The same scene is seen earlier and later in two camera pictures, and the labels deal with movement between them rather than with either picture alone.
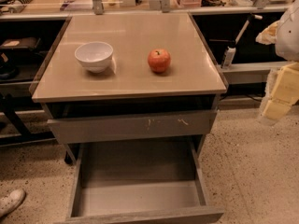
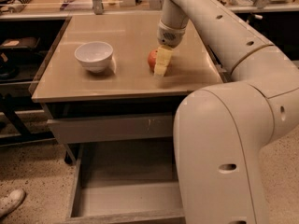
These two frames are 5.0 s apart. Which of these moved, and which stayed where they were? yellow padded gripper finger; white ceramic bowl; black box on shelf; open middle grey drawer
Moved: yellow padded gripper finger
Stayed: white ceramic bowl; black box on shelf; open middle grey drawer
